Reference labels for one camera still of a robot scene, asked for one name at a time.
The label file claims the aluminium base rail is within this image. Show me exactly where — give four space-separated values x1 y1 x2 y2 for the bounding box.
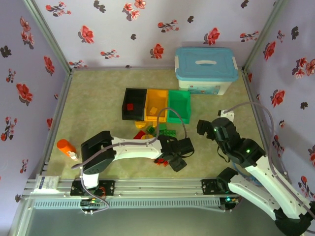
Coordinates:
22 173 244 200

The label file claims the aluminium rail along wall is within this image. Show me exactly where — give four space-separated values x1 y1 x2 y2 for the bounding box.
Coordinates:
70 66 246 73

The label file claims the aluminium corner post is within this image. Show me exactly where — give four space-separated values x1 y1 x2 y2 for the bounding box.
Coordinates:
242 0 290 72
22 0 73 72

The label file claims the grey right arm cable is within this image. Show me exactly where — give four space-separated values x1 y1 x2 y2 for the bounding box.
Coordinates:
227 102 315 233

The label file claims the grey slotted cable duct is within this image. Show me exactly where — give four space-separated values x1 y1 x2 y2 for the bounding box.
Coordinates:
32 198 221 210

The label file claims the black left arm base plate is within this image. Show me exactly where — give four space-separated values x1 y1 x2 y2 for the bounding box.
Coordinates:
70 179 116 197

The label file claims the orange bottle white cap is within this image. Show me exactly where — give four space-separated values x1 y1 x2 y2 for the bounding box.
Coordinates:
56 139 80 162

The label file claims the black plastic bin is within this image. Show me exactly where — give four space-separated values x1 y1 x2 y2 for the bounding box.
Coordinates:
122 88 148 121

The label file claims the white labelled box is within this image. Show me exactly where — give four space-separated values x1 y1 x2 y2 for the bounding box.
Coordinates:
34 175 61 192

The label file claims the yellow plastic bin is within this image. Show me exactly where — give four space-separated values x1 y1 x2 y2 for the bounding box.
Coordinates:
144 88 170 123

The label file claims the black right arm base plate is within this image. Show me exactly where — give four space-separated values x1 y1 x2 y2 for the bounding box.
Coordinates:
201 178 231 196

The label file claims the aluminium side rail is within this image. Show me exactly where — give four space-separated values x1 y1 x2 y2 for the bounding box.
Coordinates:
43 70 73 179
242 70 292 184

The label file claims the white storage box blue lid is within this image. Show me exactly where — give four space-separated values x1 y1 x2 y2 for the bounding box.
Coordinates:
174 47 240 96

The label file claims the green plastic bin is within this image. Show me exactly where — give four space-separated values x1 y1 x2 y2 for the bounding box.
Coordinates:
167 89 192 124

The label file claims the light blue cable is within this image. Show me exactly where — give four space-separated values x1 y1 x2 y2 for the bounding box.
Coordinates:
232 164 261 186

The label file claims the grey frame leg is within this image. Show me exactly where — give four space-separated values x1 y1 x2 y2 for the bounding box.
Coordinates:
8 196 34 236

